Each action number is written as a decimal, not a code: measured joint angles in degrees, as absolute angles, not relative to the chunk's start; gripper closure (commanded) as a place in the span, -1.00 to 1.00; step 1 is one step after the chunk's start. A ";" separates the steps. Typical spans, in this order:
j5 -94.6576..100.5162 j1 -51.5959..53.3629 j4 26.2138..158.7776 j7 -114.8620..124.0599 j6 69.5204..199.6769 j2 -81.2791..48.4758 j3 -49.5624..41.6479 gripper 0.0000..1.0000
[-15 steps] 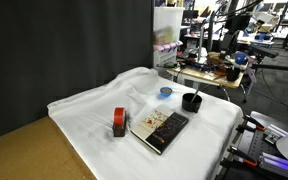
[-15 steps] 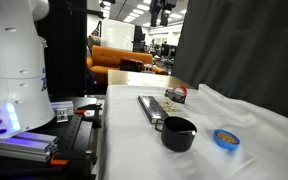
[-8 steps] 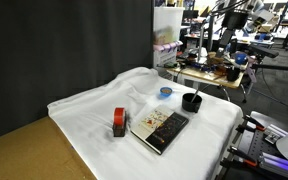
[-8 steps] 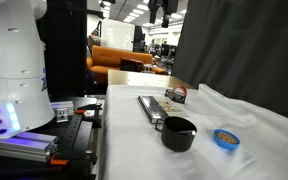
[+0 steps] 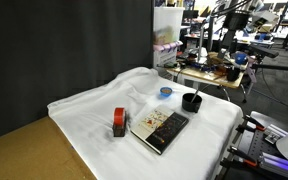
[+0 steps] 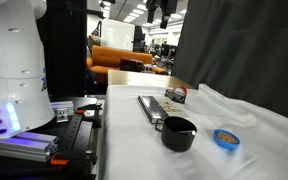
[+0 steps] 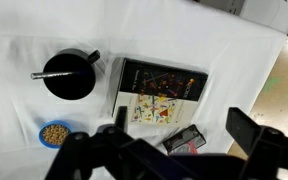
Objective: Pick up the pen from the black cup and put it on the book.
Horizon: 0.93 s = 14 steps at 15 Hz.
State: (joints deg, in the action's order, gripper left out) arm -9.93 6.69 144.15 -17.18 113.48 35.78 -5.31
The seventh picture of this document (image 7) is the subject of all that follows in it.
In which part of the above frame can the black dispenser with red tape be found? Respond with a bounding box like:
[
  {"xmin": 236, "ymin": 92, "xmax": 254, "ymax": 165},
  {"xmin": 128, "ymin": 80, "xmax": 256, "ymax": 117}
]
[{"xmin": 162, "ymin": 124, "xmax": 208, "ymax": 156}]

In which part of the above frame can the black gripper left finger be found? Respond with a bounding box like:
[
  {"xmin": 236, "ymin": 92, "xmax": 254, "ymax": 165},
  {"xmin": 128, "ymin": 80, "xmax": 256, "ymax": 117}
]
[{"xmin": 45, "ymin": 105, "xmax": 142, "ymax": 180}]

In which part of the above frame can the brown wooden table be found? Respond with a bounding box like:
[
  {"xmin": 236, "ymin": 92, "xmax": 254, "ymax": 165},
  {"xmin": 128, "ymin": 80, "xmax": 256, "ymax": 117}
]
[{"xmin": 227, "ymin": 36, "xmax": 288, "ymax": 180}]

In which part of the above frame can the black cup with handle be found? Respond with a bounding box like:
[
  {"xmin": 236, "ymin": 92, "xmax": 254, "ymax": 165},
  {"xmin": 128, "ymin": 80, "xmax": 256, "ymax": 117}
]
[{"xmin": 42, "ymin": 48, "xmax": 102, "ymax": 101}]

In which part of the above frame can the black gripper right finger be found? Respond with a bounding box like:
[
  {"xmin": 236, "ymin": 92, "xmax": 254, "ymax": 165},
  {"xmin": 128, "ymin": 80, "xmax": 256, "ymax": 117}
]
[{"xmin": 225, "ymin": 106, "xmax": 288, "ymax": 180}]

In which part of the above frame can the white table cloth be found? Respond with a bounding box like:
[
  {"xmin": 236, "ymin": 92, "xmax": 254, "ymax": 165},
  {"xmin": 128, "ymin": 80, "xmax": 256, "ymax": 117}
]
[{"xmin": 0, "ymin": 0, "xmax": 287, "ymax": 180}]

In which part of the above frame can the blue bowl of grains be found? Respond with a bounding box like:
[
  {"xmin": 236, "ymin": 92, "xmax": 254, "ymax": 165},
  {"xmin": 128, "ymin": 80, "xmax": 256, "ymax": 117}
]
[{"xmin": 38, "ymin": 119, "xmax": 73, "ymax": 150}]

